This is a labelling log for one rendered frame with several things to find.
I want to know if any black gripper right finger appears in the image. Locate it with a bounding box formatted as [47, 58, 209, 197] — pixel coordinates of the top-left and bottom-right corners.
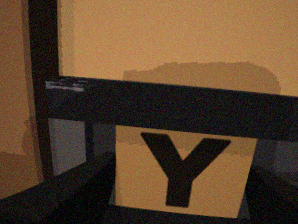
[245, 164, 298, 224]

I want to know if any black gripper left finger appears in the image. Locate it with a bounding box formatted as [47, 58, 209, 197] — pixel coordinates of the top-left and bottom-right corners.
[0, 152, 116, 224]

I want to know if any tan tile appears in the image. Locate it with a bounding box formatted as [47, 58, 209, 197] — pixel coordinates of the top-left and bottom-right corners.
[116, 125, 257, 218]

